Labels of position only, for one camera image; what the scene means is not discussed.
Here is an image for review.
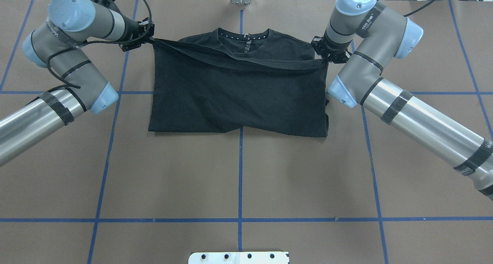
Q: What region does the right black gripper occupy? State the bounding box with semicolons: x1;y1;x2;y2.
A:
310;35;350;64

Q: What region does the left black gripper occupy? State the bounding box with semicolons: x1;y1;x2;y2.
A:
120;17;155;52

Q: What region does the black printed t-shirt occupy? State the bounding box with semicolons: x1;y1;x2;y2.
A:
148;28;328;138

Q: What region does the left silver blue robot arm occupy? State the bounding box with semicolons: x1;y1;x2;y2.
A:
0;0;155;165

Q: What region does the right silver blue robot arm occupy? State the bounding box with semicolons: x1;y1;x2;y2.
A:
317;0;492;199

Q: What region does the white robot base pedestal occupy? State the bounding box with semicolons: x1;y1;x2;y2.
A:
188;251;290;264

